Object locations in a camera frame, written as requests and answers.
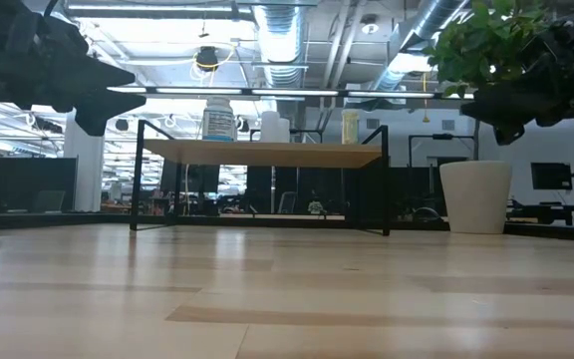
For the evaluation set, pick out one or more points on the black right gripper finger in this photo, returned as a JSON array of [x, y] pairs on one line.
[[511, 127], [506, 102]]

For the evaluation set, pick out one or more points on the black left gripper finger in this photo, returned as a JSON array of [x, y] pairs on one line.
[[92, 75], [97, 109]]

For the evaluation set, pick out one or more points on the translucent white plastic bottle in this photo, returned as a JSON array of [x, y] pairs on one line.
[[285, 132], [269, 128]]

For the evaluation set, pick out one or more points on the wooden shelf black metal legs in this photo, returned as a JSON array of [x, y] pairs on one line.
[[267, 153]]

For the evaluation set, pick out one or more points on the white building column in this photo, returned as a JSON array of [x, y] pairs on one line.
[[84, 169]]

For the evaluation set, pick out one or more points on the black background monitor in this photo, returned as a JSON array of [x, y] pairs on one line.
[[551, 175]]

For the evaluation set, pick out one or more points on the leafy green plant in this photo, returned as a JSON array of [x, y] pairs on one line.
[[471, 45]]

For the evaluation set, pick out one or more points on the large white plant pot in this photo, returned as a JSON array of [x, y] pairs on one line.
[[476, 199]]

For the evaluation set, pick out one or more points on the white ceiling sensor dome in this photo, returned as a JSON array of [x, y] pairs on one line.
[[369, 27]]

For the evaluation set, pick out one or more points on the long overhead light bar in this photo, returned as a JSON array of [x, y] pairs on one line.
[[292, 92]]

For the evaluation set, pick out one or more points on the black aluminium table frame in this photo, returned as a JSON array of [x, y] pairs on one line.
[[43, 220], [556, 231]]

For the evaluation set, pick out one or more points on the black ceiling-mounted camera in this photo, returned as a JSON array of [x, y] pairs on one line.
[[207, 57]]

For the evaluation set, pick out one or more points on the silver ventilation duct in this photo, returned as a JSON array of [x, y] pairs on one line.
[[279, 45]]

